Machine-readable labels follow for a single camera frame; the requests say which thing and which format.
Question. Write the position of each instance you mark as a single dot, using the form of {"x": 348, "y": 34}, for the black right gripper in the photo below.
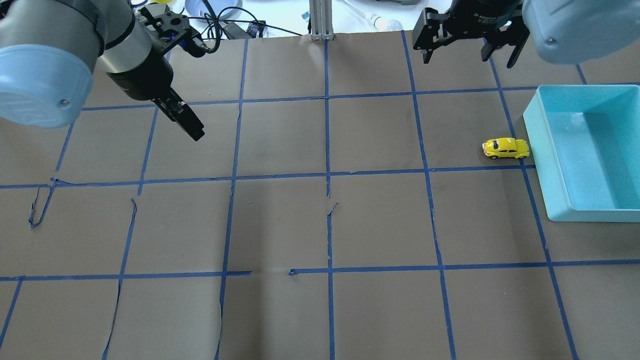
{"x": 482, "y": 21}

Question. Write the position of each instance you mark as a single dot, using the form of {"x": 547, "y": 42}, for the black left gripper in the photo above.
{"x": 141, "y": 75}

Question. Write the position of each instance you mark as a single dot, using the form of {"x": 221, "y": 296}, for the yellow toy beetle car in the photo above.
{"x": 505, "y": 147}

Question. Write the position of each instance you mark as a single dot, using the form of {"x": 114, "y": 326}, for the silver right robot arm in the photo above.
{"x": 564, "y": 32}

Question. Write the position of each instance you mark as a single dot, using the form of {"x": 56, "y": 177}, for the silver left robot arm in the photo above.
{"x": 50, "y": 48}

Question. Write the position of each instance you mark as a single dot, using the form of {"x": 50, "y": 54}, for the white light bulb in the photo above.
{"x": 382, "y": 24}

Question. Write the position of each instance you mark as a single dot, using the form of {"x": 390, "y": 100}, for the blue plate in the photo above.
{"x": 224, "y": 9}

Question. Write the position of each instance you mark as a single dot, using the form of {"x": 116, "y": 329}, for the black power adapter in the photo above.
{"x": 243, "y": 29}

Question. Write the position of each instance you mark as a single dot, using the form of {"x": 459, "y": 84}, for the light blue plastic bin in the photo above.
{"x": 585, "y": 144}

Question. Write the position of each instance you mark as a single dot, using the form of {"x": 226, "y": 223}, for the aluminium frame post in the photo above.
{"x": 321, "y": 20}

